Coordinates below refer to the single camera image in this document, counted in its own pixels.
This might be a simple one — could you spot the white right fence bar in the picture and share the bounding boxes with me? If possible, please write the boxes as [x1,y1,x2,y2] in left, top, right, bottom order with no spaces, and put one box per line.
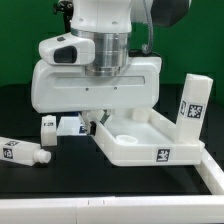
[195,150,224,195]

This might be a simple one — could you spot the white fence bar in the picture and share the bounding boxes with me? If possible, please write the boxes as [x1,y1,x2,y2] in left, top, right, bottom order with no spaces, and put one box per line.
[195,150,224,195]
[0,196,224,224]

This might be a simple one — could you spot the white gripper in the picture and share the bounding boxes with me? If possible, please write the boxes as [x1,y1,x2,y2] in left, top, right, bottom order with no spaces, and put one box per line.
[31,57,162,135]

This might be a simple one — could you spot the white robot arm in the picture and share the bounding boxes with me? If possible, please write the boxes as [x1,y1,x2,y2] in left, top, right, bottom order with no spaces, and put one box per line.
[31,0,192,115]

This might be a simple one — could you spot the white desk top tray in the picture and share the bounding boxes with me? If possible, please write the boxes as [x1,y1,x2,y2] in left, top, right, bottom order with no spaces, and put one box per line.
[88,108,204,166]

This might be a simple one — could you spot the white front fence bar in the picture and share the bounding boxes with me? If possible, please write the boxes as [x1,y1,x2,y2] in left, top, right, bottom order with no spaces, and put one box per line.
[0,196,224,224]

